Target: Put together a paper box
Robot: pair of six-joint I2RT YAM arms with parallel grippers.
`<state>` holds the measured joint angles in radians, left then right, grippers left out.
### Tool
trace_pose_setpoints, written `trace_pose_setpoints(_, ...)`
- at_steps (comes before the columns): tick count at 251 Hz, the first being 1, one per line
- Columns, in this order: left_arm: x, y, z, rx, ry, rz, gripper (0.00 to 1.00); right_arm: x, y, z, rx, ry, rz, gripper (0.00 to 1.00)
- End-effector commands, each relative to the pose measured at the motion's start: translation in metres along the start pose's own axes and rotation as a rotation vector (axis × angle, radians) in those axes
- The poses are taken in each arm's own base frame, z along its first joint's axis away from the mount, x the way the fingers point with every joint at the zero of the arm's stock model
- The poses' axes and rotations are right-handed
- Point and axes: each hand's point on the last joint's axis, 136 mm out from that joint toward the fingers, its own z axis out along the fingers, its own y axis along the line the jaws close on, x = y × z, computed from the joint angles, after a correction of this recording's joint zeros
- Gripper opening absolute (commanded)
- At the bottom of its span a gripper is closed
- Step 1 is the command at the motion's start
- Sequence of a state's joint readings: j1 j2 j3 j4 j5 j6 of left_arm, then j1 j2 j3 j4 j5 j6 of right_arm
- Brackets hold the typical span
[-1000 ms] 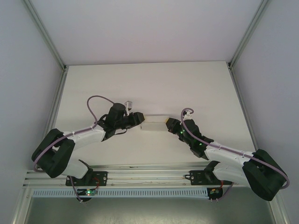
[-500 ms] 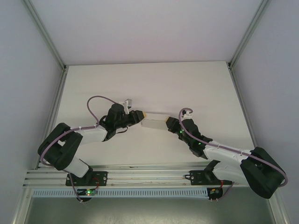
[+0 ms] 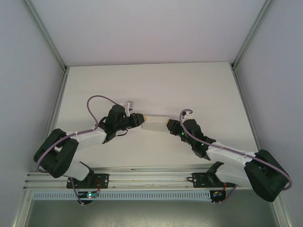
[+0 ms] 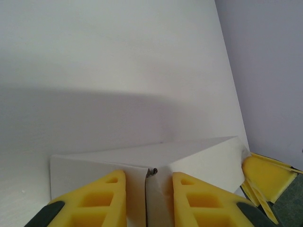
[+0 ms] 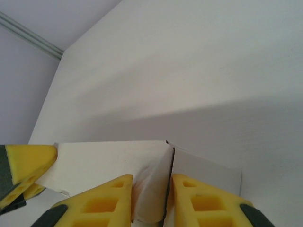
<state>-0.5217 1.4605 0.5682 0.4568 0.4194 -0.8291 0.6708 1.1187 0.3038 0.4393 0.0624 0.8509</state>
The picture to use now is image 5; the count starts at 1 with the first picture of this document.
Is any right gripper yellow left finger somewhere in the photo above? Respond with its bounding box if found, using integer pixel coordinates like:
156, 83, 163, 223
30, 174, 134, 227

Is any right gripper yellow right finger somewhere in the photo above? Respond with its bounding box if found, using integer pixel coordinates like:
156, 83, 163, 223
171, 174, 275, 227

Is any white paper box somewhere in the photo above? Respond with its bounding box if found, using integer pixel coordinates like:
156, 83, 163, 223
35, 140, 242, 227

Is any aluminium frame post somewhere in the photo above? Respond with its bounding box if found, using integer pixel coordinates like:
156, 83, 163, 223
0, 11, 64, 60

